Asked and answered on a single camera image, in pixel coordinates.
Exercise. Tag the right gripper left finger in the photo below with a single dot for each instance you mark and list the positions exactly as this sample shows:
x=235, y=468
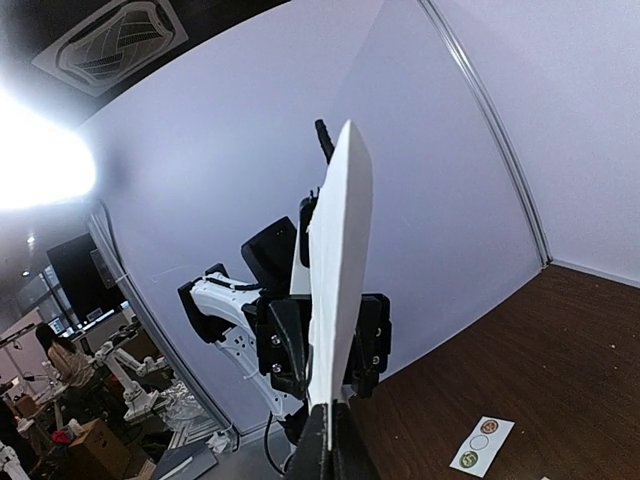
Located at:
x=312, y=459

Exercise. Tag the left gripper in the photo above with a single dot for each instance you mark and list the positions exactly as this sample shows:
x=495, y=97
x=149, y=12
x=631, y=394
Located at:
x=281, y=327

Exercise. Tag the cardboard box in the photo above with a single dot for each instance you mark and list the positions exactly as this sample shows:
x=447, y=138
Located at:
x=98, y=454

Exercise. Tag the letter sheet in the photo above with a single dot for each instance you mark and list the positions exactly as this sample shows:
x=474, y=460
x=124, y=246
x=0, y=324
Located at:
x=339, y=233

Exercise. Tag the bright ceiling light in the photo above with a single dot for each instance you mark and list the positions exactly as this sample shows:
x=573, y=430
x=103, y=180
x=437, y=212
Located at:
x=42, y=163

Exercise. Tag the left aluminium frame post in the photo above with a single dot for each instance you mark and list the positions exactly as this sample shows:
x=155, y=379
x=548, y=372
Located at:
x=496, y=127

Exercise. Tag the person in beige top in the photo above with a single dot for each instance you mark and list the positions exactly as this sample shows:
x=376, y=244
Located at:
x=73, y=366

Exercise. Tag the white sticker sheet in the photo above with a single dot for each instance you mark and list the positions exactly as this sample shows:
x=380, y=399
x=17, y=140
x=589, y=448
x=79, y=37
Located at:
x=479, y=449

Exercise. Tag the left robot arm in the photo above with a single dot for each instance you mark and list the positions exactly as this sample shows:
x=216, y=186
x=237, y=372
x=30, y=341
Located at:
x=221, y=312

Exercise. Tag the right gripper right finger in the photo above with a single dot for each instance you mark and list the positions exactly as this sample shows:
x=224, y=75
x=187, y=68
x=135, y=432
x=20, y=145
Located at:
x=350, y=459

